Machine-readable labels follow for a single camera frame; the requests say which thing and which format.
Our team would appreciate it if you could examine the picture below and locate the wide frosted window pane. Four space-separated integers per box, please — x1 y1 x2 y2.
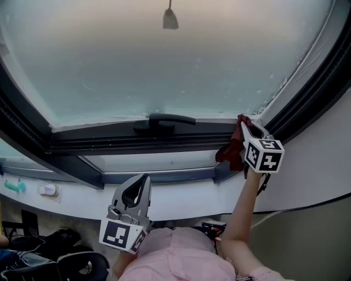
0 138 53 171

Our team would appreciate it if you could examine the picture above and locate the person's pink shirt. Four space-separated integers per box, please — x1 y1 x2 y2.
119 226 294 281

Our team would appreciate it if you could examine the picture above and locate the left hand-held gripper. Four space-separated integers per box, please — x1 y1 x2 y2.
98 173 152 255

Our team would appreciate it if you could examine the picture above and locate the black fabric bag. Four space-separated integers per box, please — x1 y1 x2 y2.
8 227 94 261

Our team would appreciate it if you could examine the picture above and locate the dark red cloth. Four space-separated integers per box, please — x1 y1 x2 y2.
215 114 253 171

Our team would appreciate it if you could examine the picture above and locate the black flat pad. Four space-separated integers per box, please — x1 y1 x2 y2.
21 210 39 237

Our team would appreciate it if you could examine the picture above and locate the frosted window with dark frame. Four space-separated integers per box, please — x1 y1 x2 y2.
0 0 351 190

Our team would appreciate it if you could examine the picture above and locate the low clear window pane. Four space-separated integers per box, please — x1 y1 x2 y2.
82 149 220 173

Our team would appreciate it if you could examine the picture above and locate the pale partition panel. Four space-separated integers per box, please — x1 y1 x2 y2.
227 193 351 281

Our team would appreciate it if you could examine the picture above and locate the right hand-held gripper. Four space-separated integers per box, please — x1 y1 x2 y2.
240 120 286 175

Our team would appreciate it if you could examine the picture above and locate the white-edged frosted window pane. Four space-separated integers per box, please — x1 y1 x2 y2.
0 0 343 130

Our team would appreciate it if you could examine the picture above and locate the person's left forearm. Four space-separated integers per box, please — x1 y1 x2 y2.
112 251 138 280

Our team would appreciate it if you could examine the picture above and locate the black window handle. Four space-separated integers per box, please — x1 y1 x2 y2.
133 113 197 134

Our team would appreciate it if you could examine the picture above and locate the black wrist strap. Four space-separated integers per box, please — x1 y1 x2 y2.
256 172 271 196

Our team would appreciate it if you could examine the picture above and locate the white cable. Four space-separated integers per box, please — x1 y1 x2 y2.
251 210 284 229

